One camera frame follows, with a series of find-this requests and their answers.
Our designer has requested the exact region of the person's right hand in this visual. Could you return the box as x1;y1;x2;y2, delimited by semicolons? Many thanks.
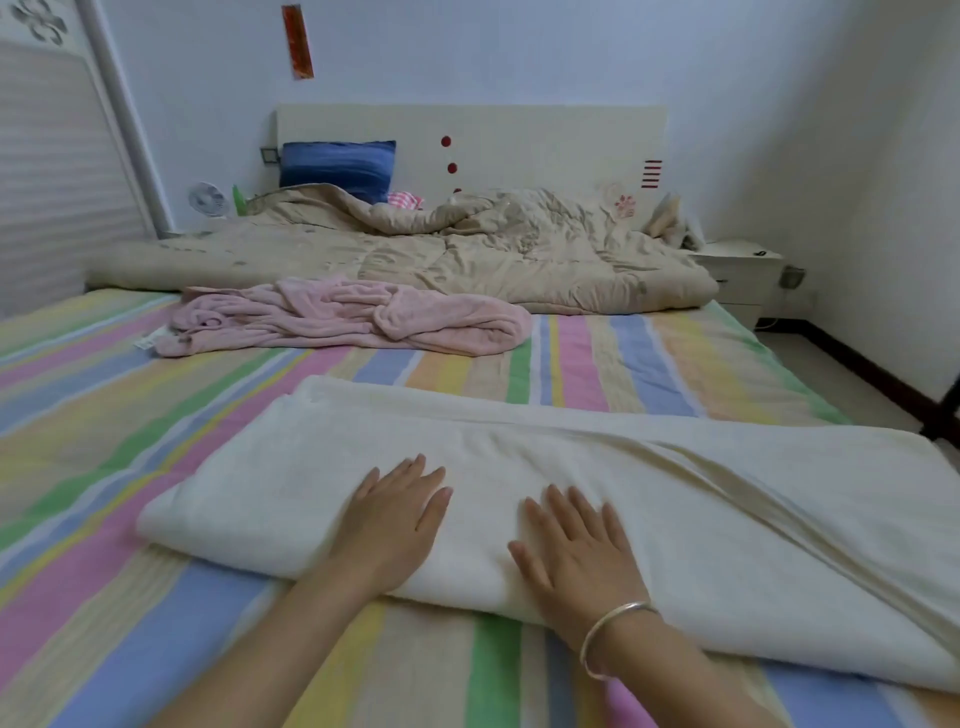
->
507;483;654;650

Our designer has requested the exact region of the person's left hand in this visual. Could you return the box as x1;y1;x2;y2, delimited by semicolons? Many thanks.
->
330;454;455;597

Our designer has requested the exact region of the cream fleece blanket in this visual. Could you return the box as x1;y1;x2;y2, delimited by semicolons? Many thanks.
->
135;375;960;695

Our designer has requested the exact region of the pink fleece blanket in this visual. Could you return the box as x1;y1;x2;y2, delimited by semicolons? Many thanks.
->
138;274;537;359

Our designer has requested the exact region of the person's left forearm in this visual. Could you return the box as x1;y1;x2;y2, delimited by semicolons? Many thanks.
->
150;567;377;728

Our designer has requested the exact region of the striped pastel bed sheet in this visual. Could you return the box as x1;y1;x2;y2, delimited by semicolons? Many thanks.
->
0;285;960;728

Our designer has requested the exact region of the beige quilt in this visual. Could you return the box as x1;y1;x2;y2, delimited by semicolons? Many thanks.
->
87;183;722;317

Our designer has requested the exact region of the white nightstand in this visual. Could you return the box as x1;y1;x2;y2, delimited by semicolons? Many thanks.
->
690;240;786;329

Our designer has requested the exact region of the dark brown baseboard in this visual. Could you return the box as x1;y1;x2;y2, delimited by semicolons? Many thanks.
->
757;318;960;437

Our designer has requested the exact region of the cream plush toy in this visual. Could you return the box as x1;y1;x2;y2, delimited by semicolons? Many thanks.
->
642;195;707;252

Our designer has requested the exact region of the blue pillow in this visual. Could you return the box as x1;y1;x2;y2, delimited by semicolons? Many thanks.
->
277;139;401;204

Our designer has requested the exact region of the small white desk fan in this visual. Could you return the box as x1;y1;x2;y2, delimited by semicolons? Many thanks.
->
187;180;230;219

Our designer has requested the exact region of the white headboard with red dots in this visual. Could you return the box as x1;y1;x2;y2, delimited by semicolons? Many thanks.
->
274;103;669;227

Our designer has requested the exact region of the black clothes rack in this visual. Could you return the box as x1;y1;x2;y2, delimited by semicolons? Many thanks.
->
921;375;960;449

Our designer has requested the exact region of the silver bracelet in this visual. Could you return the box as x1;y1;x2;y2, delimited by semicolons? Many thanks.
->
577;600;662;684

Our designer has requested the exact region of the red wall hanging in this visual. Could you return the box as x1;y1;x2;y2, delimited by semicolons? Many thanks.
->
282;3;315;81

